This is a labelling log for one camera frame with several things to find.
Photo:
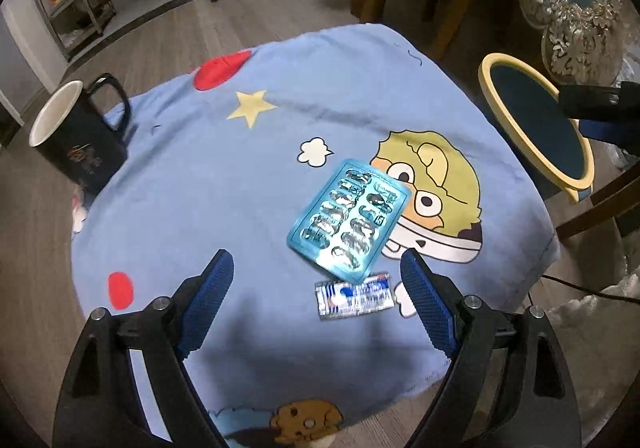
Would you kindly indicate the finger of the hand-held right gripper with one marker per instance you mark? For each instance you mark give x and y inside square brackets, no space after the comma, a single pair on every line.
[600,103]

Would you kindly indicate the black mug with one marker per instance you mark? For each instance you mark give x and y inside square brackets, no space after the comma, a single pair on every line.
[75,143]

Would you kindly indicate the blue cartoon printed blanket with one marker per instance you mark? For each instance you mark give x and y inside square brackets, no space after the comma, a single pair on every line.
[225,188]

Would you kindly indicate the blue white red wrapper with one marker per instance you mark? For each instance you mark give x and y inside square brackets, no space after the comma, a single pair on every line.
[352,298]

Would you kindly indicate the yellow rimmed blue trash bin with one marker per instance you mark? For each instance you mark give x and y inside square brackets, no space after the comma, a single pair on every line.
[540,128]

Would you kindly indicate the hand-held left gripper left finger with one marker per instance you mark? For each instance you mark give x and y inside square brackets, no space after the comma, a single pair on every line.
[210,293]

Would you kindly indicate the beige lace tablecloth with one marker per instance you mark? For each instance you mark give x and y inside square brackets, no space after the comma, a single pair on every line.
[575,38]

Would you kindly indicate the white fluffy rug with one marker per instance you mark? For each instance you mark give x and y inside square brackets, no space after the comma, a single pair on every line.
[595,313]

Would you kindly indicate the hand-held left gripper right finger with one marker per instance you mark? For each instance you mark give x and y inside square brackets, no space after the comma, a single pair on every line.
[425,298]

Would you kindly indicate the teal blister pack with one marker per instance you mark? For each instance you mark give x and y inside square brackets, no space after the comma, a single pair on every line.
[350,218]

